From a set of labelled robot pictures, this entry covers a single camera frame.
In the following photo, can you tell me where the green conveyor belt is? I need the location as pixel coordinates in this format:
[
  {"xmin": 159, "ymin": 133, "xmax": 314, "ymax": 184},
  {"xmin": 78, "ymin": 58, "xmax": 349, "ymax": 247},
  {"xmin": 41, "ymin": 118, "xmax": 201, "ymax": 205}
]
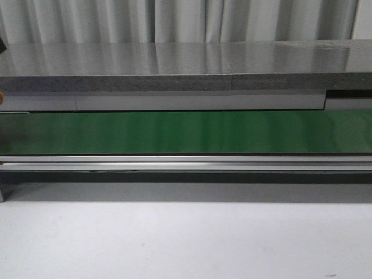
[{"xmin": 1, "ymin": 110, "xmax": 371, "ymax": 155}]

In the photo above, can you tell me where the white curtain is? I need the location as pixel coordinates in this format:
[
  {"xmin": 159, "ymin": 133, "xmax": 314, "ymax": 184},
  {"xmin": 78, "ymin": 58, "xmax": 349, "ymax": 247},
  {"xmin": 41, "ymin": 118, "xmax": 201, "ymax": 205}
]
[{"xmin": 1, "ymin": 1, "xmax": 358, "ymax": 44}]

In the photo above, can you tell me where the aluminium conveyor frame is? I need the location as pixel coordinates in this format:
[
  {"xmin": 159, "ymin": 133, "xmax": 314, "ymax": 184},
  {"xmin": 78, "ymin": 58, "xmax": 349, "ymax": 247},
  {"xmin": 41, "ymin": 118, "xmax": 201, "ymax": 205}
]
[{"xmin": 1, "ymin": 152, "xmax": 371, "ymax": 203}]

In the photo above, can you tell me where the grey stone counter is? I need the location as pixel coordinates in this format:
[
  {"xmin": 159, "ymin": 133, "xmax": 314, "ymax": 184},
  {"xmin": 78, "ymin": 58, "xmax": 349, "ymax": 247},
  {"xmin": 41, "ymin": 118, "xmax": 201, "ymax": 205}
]
[{"xmin": 1, "ymin": 40, "xmax": 371, "ymax": 113}]

